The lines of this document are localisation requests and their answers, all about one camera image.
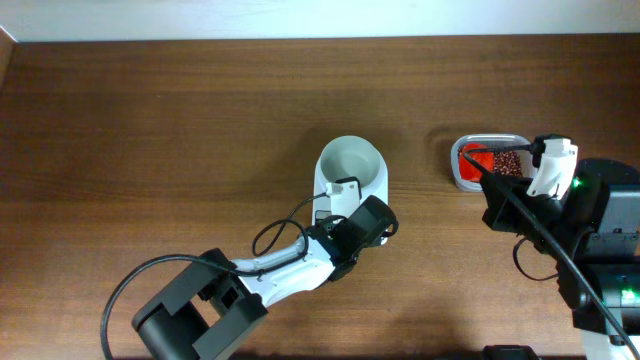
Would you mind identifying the orange measuring scoop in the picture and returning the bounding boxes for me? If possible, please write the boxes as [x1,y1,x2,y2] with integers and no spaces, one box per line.
[458,142,496,182]

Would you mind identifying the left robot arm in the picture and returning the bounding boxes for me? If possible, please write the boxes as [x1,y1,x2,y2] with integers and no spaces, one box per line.
[132,196,398,359]

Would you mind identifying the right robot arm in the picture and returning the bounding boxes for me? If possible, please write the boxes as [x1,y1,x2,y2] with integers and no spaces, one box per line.
[481,158,639,359]

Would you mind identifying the white digital kitchen scale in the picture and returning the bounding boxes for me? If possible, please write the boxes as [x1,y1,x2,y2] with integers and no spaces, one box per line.
[312,154,389,225]

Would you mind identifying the red adzuki beans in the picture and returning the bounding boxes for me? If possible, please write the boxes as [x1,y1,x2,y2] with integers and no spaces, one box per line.
[458,143,523,182]

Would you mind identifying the clear plastic food container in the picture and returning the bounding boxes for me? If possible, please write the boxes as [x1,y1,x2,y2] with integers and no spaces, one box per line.
[450,133,536,194]

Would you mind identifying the white round bowl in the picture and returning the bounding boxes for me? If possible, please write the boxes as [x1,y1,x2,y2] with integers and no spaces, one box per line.
[316,135,382,188]

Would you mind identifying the right black cable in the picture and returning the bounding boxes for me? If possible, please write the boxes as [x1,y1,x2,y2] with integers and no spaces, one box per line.
[462,143,640,360]

